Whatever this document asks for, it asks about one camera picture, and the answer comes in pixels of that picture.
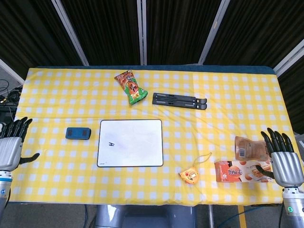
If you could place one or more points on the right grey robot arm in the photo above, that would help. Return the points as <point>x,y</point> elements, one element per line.
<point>292,206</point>

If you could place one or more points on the brown snack pouch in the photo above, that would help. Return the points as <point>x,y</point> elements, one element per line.
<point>249,147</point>

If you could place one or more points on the orange green snack bag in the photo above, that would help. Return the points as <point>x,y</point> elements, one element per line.
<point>130,88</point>

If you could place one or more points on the blue whiteboard eraser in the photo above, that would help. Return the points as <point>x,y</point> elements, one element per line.
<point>78,133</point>

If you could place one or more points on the black folding laptop stand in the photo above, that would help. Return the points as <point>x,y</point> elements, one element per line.
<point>179,101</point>

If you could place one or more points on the white whiteboard with black frame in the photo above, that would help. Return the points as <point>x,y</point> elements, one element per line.
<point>133,145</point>

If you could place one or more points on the orange tape measure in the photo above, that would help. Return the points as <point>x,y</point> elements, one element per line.
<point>190,175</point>

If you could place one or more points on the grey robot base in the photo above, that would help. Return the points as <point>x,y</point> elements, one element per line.
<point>145,215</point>

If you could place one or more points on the yellow white checkered tablecloth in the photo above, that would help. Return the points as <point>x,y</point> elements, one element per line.
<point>152,133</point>

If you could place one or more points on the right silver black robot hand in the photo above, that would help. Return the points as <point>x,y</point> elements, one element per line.
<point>284,166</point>

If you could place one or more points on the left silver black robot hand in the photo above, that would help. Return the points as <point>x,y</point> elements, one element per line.
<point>9,148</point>

